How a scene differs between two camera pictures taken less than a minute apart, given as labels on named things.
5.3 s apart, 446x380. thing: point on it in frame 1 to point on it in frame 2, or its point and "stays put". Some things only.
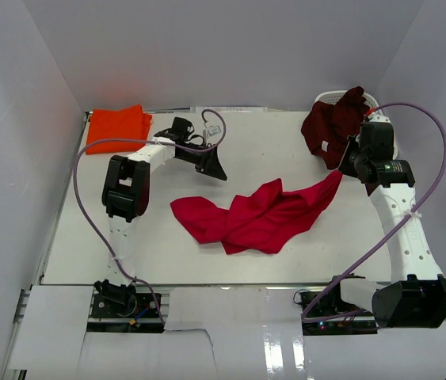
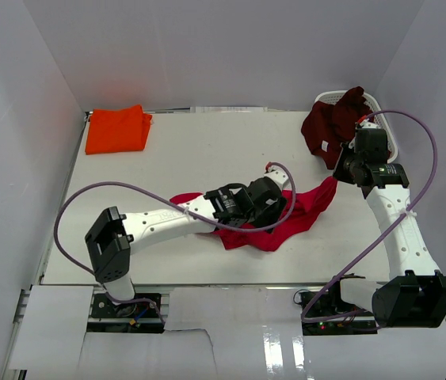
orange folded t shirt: (129, 123) stays put
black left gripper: (210, 165) to (272, 214)
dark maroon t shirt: (326, 127) stays put
